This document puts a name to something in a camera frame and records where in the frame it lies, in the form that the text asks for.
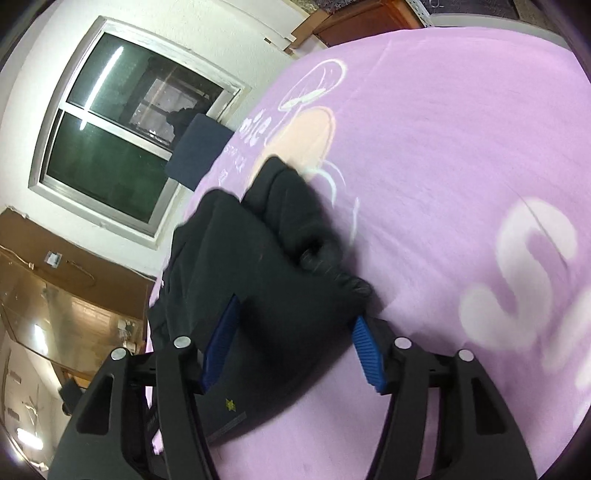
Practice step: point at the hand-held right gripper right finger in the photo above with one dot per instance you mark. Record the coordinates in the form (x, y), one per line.
(370, 356)

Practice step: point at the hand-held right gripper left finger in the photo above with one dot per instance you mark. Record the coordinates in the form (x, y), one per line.
(219, 346)

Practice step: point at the black hoodie with yellow lining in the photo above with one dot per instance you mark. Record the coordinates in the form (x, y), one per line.
(272, 258)

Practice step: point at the wooden glass door cabinet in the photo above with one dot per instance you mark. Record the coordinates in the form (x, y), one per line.
(69, 314)

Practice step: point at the small dark object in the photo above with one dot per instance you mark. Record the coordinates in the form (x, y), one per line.
(71, 397)

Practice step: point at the white paper label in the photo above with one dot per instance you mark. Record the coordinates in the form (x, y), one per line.
(53, 259)

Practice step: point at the white framed window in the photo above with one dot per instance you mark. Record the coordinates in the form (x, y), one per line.
(101, 166)

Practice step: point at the purple printed blanket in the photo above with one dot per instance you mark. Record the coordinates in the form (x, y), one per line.
(438, 138)

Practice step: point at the flat cardboard piece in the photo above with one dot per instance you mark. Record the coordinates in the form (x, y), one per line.
(302, 32)

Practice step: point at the wooden side cabinet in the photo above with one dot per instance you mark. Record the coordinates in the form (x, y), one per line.
(364, 21)

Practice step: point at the grey metal rack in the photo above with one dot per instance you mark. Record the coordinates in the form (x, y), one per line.
(420, 11)

